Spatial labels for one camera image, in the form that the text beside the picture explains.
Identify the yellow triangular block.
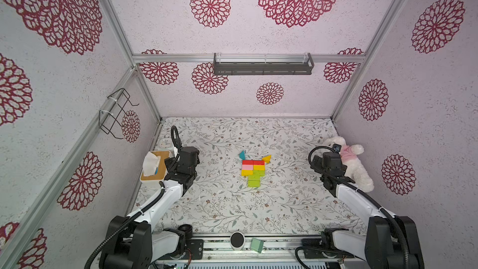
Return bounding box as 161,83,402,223
262,155,271,164

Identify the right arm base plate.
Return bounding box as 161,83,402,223
301,238,354,259

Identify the green cube on rail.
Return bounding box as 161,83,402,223
250,238,264,254

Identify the black wall shelf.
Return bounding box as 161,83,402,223
213,54,315,76

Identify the tissue box wooden lid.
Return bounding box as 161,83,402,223
140,150,171,184

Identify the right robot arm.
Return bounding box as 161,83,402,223
295,144,424,269

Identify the pink block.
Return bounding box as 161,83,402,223
241,164,253,171

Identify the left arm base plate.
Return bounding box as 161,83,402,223
162,224,204,260

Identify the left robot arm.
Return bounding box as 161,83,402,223
84,126,200,269

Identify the yellow rectangular block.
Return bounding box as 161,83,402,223
253,165,265,171

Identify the green block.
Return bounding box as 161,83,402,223
248,175,261,181
248,180,261,188
253,171,266,177

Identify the black wire wall rack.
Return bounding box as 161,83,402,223
98,88,139,140

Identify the white teddy bear pink shirt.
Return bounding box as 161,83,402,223
323,136,374,193

